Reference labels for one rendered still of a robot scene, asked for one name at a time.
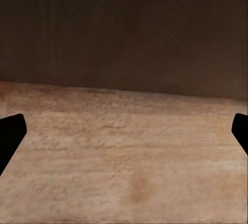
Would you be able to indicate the cabinet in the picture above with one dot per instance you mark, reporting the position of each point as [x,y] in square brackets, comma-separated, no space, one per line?
[191,47]

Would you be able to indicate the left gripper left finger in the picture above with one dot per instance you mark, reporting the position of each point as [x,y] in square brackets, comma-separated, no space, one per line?
[12,131]

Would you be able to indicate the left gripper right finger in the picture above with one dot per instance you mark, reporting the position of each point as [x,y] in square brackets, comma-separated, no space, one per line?
[240,130]

